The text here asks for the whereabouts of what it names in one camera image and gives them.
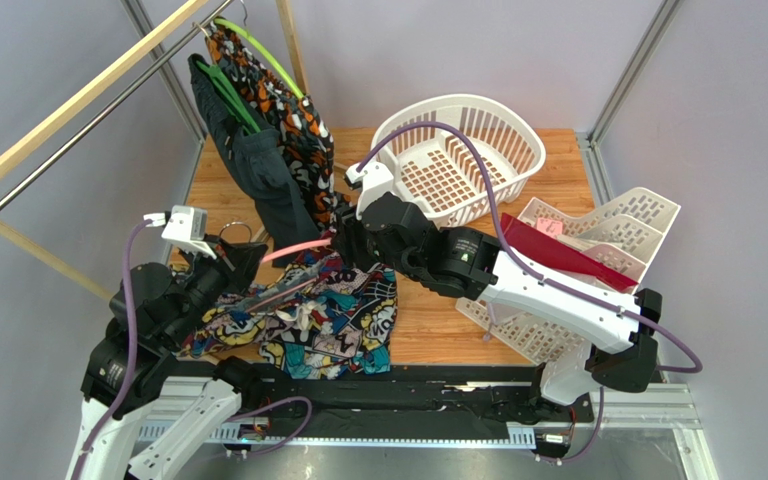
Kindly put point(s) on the white plastic laundry basket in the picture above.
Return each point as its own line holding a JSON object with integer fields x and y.
{"x": 435, "y": 169}

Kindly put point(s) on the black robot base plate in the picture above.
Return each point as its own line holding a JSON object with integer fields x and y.
{"x": 438, "y": 401}

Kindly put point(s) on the white slotted cable duct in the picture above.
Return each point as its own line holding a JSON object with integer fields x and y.
{"x": 514, "y": 436}

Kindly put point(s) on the aluminium frame post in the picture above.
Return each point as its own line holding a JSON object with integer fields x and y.
{"x": 647, "y": 45}
{"x": 143, "y": 25}

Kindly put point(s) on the pink clothes hanger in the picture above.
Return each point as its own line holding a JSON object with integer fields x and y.
{"x": 279, "y": 254}

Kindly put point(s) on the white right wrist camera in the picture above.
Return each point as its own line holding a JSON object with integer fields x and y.
{"x": 372, "y": 180}

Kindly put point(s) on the dark green clothes hanger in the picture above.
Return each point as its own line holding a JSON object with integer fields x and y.
{"x": 228, "y": 94}

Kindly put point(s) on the aluminium frame post left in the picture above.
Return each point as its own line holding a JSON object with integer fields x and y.
{"x": 143, "y": 25}

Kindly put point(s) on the wooden clothes rack frame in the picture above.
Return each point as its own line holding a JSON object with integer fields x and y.
{"x": 36, "y": 251}

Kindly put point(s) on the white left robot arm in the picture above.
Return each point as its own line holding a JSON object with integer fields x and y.
{"x": 153, "y": 315}

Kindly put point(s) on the pink sticky note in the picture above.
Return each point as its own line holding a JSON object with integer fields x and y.
{"x": 550, "y": 227}

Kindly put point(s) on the red plastic folder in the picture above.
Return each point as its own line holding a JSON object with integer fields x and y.
{"x": 555, "y": 255}

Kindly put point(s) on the aluminium frame post right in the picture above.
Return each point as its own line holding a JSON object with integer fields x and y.
{"x": 647, "y": 45}

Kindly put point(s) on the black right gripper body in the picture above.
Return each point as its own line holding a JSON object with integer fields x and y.
{"x": 351, "y": 235}

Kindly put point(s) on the orange camouflage print shorts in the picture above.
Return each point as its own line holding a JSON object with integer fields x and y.
{"x": 305, "y": 142}

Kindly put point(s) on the colourful comic print shorts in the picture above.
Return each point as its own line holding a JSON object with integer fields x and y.
{"x": 319, "y": 320}

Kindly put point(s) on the white tiered file organizer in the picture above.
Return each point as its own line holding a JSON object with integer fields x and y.
{"x": 611, "y": 247}

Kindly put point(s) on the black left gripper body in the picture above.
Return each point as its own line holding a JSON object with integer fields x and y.
{"x": 213, "y": 276}

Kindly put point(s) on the light green clothes hanger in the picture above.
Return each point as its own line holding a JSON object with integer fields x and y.
{"x": 253, "y": 42}

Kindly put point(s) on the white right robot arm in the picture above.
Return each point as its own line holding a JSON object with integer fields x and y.
{"x": 620, "y": 352}

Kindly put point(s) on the metal hanging rod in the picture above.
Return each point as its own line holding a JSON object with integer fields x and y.
{"x": 147, "y": 45}

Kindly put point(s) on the dark grey shorts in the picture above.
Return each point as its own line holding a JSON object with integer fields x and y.
{"x": 255, "y": 164}

